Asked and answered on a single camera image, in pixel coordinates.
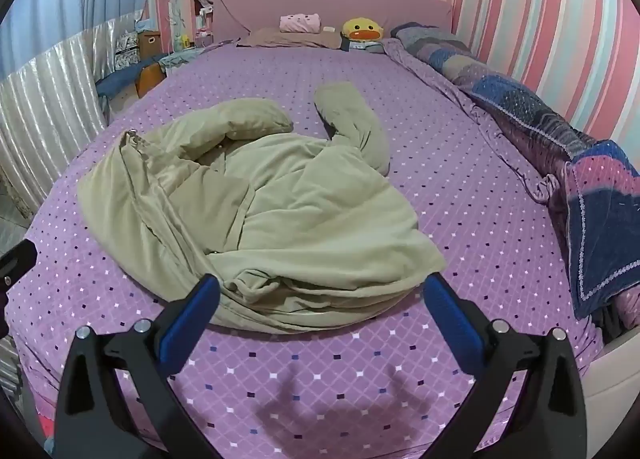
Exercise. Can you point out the white pleated curtain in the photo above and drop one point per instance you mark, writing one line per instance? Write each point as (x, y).
(45, 109)

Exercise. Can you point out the pink headboard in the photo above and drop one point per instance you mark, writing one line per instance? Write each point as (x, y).
(375, 4)

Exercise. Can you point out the brown pillow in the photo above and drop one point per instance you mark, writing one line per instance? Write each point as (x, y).
(285, 39)

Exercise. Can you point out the bed with purple dotted sheet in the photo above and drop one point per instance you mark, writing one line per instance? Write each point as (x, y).
(435, 149)

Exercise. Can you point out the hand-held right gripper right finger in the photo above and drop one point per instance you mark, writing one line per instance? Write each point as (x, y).
(452, 319)

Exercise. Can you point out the beige padded jacket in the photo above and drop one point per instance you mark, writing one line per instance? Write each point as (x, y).
(300, 199)

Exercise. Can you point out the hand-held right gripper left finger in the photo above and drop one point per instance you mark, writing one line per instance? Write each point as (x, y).
(192, 314)

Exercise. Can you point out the patchwork quilt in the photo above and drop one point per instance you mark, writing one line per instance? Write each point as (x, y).
(525, 109)

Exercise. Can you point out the blue cloth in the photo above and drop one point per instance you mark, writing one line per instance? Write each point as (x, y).
(117, 79)

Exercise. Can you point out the black and white patterned cloth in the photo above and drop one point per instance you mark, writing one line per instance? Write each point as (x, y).
(126, 51)

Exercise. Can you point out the nightstand with light cloth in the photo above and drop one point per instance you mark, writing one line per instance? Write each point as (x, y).
(185, 60)

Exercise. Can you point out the brown cardboard box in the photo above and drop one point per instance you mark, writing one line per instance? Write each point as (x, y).
(149, 45)

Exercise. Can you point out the pink rolled pillow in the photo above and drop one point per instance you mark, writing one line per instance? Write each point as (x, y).
(300, 23)

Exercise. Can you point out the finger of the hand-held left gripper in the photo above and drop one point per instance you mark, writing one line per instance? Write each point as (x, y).
(20, 256)

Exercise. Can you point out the yellow duck plush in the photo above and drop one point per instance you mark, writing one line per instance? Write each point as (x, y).
(361, 29)

